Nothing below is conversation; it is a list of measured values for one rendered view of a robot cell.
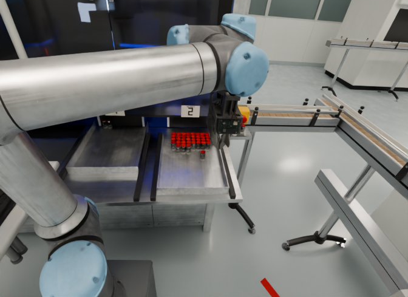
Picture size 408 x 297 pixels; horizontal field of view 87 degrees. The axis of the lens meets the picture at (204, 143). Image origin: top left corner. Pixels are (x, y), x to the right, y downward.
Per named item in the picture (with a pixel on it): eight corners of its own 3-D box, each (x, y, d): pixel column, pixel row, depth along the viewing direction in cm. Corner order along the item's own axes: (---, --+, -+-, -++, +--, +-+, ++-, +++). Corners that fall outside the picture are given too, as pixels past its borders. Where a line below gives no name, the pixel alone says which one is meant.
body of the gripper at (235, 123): (212, 136, 57) (217, 93, 49) (208, 119, 63) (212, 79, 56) (240, 136, 58) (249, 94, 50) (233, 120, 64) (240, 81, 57)
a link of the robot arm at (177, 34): (188, 31, 34) (243, 31, 39) (163, 20, 42) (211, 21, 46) (186, 79, 39) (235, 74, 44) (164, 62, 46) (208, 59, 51)
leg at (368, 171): (308, 234, 158) (362, 155, 113) (319, 234, 159) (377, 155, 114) (314, 246, 151) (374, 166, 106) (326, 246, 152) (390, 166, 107)
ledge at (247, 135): (223, 125, 122) (223, 122, 121) (244, 126, 124) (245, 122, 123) (227, 139, 111) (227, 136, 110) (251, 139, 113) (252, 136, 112)
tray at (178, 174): (163, 139, 103) (163, 133, 101) (215, 140, 106) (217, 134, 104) (156, 195, 76) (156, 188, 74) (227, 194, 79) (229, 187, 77)
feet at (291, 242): (279, 242, 160) (285, 231, 152) (340, 238, 166) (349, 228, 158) (283, 252, 153) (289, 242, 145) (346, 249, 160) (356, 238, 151)
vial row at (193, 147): (170, 148, 98) (170, 140, 95) (209, 149, 100) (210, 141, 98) (170, 151, 96) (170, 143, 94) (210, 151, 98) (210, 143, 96)
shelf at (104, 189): (86, 129, 109) (85, 126, 108) (221, 131, 117) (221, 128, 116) (36, 208, 71) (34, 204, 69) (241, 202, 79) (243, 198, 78)
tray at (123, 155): (95, 126, 108) (94, 120, 106) (148, 127, 111) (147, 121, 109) (68, 174, 81) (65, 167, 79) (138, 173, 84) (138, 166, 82)
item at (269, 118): (223, 132, 120) (226, 107, 110) (218, 118, 132) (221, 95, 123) (334, 133, 128) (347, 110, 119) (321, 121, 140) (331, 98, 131)
